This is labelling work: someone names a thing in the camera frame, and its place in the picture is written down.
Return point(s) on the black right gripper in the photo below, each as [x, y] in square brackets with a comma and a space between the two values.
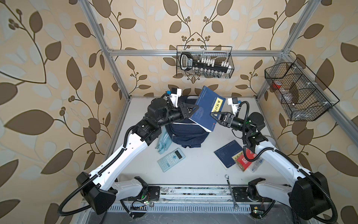
[224, 120]

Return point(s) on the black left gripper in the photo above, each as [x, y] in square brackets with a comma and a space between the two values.
[182, 105]

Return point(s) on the navy blue school backpack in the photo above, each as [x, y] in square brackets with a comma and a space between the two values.
[186, 133]

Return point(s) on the blue cover book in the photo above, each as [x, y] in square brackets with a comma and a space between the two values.
[208, 102]

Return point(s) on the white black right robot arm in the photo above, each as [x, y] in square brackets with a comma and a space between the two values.
[307, 193]

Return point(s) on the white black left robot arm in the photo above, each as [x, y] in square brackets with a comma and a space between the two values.
[96, 187]

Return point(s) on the light blue pencil case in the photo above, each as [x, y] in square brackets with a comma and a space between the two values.
[164, 142]

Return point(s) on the blue book on table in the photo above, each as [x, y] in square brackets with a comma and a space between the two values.
[226, 153]

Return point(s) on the red book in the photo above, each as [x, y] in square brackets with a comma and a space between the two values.
[244, 163]

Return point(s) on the light blue calculator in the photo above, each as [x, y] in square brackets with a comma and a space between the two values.
[171, 159]

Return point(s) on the clear plastic box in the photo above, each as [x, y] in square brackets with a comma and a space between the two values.
[255, 165]

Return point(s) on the red cap clear bottle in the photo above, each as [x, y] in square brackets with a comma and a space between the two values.
[277, 87]

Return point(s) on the silver combination wrench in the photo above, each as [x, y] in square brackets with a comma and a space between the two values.
[235, 205]

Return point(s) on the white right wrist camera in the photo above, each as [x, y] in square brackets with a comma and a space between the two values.
[235, 105]

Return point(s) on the socket set black rail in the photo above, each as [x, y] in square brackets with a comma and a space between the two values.
[201, 62]

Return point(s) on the black wire basket back wall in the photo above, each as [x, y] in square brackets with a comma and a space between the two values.
[206, 49]

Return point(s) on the black wire basket wall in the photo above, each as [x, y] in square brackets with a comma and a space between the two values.
[206, 49]
[310, 96]

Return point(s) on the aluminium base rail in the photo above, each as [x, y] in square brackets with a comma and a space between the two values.
[140, 197]

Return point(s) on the black wire basket right wall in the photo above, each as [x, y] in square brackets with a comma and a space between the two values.
[310, 96]

